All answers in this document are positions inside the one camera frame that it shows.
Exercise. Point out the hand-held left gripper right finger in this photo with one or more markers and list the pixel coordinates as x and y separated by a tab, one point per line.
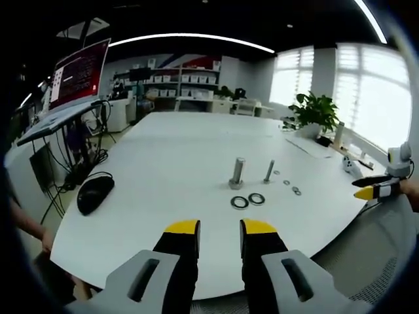
271	281

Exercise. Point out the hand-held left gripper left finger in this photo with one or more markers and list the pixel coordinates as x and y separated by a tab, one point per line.
144	284

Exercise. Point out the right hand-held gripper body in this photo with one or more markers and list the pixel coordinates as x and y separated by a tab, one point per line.
399	163

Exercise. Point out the large steel washer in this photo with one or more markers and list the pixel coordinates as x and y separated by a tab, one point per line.
233	203
250	199

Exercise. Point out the small threaded stud bolt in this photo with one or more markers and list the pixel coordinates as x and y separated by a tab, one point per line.
269	171

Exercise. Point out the large threaded stud bolt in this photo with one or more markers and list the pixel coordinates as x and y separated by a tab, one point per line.
239	171

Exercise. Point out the person's right hand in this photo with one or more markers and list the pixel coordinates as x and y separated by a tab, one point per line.
412	191

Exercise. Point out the white game controller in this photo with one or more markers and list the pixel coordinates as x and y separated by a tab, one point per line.
351	165

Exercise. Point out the pale slim bottle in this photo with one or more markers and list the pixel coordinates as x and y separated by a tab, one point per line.
339	134

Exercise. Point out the small black box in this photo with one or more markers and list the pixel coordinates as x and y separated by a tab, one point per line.
323	141

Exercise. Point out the window with white blinds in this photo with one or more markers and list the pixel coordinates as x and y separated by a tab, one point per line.
291	76
376	95

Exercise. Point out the green potted plant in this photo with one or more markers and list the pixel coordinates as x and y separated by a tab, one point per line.
316	111

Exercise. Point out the black computer mouse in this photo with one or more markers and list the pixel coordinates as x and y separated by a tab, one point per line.
93	194

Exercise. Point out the curved ceiling light strip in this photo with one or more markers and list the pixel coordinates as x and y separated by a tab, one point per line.
373	19
196	36

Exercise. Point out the white low cabinet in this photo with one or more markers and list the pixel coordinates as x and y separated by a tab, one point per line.
118	114

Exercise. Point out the grey monitor stand shelf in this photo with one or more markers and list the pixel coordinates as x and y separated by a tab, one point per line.
55	122

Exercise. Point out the white storage shelving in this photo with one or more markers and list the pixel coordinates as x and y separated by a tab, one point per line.
196	80

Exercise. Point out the black background screen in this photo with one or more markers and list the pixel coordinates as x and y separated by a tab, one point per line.
140	73

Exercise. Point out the computer monitor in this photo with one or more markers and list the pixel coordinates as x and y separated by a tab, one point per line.
78	75

